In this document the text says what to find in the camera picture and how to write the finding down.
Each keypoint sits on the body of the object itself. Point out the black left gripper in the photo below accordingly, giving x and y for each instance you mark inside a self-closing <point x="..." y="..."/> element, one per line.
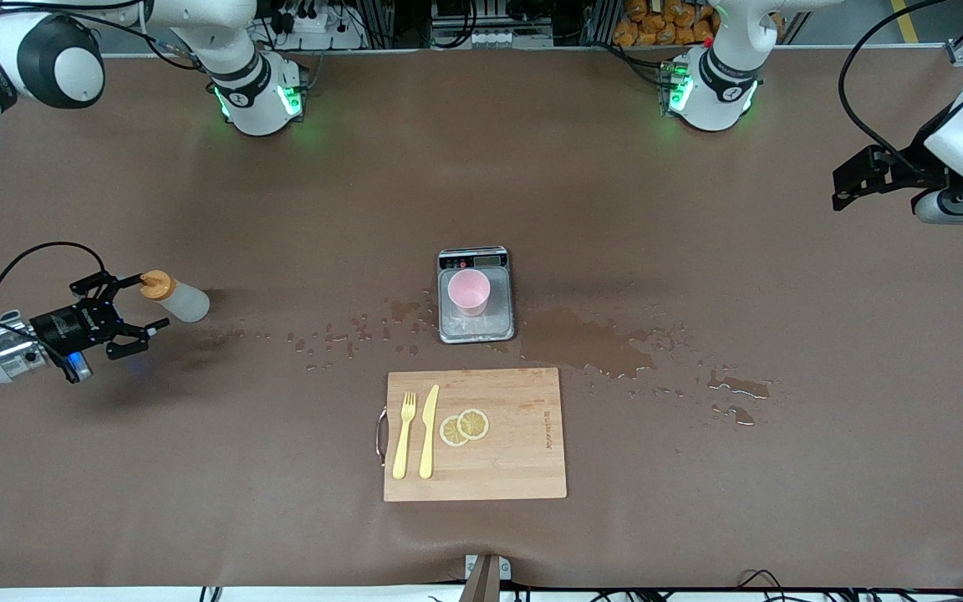
<point x="904" y="165"/>

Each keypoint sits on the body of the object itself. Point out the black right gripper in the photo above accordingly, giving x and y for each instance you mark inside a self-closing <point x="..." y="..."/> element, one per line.
<point x="73" y="324"/>

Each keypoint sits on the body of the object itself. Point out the translucent sauce bottle orange cap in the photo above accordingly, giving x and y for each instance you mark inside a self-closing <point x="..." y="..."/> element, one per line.
<point x="185" y="303"/>

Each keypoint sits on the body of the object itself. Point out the pink plastic cup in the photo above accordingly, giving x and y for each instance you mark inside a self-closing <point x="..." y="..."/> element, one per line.
<point x="469" y="291"/>

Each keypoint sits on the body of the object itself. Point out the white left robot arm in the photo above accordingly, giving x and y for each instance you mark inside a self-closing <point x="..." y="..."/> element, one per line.
<point x="715" y="100"/>

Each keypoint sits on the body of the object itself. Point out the pile of orange objects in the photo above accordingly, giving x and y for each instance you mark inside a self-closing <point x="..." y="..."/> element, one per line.
<point x="665" y="25"/>

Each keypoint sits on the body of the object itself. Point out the yellow plastic fork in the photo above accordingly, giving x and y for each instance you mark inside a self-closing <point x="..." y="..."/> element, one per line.
<point x="402" y="451"/>

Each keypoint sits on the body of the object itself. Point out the yellow plastic knife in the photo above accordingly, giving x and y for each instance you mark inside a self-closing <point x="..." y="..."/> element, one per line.
<point x="428" y="435"/>

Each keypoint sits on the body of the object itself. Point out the white power strip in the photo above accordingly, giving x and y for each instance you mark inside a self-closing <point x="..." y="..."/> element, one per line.
<point x="314" y="21"/>

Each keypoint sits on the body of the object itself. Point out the lemon slice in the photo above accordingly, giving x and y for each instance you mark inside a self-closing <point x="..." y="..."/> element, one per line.
<point x="473" y="424"/>
<point x="449" y="432"/>

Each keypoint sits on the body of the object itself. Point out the silver digital kitchen scale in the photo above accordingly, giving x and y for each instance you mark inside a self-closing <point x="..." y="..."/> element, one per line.
<point x="498" y="322"/>

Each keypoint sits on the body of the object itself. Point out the white terminal block row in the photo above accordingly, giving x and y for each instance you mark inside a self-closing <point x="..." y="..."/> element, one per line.
<point x="490" y="38"/>

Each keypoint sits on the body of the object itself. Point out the bamboo cutting board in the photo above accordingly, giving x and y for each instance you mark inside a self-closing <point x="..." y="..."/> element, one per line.
<point x="515" y="451"/>

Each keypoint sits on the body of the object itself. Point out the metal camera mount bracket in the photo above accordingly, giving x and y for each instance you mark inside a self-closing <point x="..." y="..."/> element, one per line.
<point x="481" y="577"/>

